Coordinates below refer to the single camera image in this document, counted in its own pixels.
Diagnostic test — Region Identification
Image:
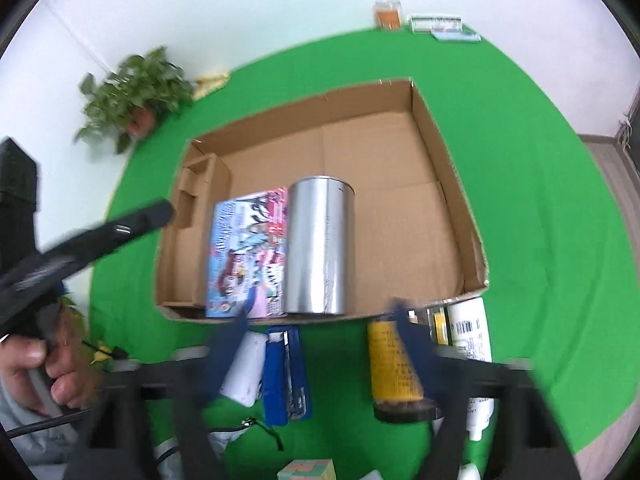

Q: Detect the colourful printed box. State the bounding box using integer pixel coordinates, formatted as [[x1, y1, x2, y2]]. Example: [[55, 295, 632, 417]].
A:
[[205, 186, 290, 319]]

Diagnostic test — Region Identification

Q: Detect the yellow and black small object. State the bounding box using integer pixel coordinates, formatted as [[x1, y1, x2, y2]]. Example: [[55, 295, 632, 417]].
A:
[[82, 340, 129, 367]]

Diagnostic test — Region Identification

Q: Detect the silver metal can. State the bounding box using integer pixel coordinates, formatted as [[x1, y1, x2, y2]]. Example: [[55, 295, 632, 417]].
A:
[[284, 175, 357, 317]]

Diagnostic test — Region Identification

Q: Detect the person's left hand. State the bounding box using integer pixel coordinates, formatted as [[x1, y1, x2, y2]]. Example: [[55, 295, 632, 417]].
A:
[[0, 332, 104, 411]]

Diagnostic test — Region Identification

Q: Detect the brown cardboard box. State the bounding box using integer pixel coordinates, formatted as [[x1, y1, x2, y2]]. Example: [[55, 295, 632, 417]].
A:
[[154, 77, 490, 322]]

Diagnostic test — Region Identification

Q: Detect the clear plastic box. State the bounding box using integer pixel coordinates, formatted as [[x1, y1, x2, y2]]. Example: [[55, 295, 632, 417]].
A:
[[406, 13, 463, 35]]

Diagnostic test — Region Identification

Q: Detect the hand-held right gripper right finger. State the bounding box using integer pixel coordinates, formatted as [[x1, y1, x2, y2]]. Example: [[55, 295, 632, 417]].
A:
[[389, 299, 583, 480]]

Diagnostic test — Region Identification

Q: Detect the blue stapler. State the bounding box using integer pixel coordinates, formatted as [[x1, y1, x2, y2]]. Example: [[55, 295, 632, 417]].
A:
[[263, 326, 313, 426]]

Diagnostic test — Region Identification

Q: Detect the black cable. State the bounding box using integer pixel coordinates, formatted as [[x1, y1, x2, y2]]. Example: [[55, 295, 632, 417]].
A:
[[210, 417, 286, 453]]

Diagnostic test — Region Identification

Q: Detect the person's grey clothing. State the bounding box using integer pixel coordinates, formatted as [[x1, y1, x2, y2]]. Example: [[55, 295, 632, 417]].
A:
[[0, 375, 101, 468]]

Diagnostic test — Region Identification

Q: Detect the pastel puzzle cube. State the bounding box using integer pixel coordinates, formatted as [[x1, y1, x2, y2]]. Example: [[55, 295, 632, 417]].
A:
[[276, 458, 335, 480]]

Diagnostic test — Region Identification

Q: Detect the yellow label jar black lid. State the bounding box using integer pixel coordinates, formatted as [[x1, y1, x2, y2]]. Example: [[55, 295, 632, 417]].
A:
[[366, 319, 443, 423]]

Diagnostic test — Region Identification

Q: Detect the orange jar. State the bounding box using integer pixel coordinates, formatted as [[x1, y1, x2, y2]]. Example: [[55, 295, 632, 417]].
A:
[[372, 0, 404, 31]]

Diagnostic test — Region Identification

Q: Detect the green potted plant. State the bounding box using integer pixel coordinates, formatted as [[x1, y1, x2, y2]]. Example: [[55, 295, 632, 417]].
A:
[[75, 46, 196, 155]]

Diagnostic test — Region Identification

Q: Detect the small yellow box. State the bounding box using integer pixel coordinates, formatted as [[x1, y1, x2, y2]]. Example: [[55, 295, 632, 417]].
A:
[[427, 307, 449, 346]]

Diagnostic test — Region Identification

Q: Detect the pale yellow small object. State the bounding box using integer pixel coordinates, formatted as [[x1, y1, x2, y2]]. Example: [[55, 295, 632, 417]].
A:
[[194, 71, 231, 101]]

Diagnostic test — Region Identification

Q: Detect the white plastic bottle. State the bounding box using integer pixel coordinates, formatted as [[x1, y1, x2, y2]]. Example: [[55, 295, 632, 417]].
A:
[[446, 297, 496, 442]]

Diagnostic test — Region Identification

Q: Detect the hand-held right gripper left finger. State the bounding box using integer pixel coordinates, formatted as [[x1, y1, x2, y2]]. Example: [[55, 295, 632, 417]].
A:
[[70, 312, 249, 480]]

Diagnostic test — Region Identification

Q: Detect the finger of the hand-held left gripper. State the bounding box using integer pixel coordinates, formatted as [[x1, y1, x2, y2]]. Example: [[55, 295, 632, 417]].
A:
[[10, 199, 175, 295]]

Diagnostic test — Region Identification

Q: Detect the light blue flat box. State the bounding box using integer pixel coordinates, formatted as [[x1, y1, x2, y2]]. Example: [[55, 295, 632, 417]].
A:
[[431, 29, 482, 43]]

